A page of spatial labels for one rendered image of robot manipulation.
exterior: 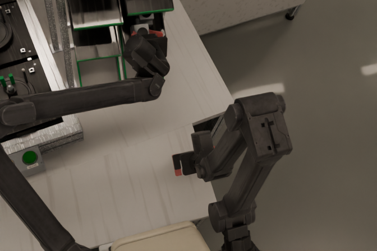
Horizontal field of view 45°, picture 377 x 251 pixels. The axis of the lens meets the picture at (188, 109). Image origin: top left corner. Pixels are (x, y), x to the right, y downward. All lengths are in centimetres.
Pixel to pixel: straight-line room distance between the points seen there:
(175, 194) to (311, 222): 123
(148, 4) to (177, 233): 63
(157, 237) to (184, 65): 89
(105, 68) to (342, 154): 174
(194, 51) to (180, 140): 39
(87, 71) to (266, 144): 82
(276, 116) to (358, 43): 248
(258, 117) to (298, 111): 200
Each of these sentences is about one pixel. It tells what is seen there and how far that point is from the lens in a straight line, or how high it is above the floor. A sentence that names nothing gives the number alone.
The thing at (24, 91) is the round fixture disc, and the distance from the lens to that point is 160.
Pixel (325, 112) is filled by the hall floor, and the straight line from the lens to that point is 296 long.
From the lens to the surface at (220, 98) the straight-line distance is 177.
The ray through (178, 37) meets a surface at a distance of 188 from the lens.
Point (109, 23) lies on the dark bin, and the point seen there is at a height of 135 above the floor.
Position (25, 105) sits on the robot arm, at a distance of 96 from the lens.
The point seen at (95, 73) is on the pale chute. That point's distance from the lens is 155.
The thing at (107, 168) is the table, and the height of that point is 86.
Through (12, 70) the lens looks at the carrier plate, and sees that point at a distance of 167.
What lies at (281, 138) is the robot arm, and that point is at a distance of 90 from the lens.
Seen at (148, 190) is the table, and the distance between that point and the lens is 159.
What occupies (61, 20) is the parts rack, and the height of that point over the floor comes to 127.
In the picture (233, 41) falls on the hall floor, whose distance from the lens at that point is 300.
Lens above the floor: 239
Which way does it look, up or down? 63 degrees down
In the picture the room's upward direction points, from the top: 21 degrees clockwise
